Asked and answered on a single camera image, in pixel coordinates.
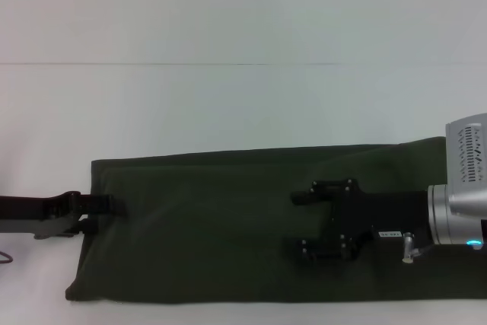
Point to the white and silver right arm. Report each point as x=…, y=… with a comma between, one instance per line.
x=449, y=222

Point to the dark green t-shirt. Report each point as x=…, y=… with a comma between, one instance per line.
x=209, y=245

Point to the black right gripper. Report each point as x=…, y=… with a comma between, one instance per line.
x=380, y=214

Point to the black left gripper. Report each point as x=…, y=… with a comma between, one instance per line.
x=26, y=214

